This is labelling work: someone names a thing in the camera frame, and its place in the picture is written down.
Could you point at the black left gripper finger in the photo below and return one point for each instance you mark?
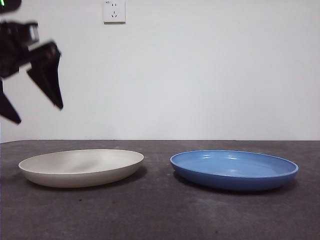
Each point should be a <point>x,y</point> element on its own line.
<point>48,80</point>
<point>6,107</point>

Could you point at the white round plate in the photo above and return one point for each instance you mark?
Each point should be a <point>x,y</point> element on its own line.
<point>82,175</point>

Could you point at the blue round plate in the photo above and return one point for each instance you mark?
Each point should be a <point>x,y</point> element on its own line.
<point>232,180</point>

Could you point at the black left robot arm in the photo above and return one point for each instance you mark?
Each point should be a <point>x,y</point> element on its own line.
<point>7,5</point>

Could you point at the white wall socket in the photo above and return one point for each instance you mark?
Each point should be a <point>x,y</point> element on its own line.
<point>114,18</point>

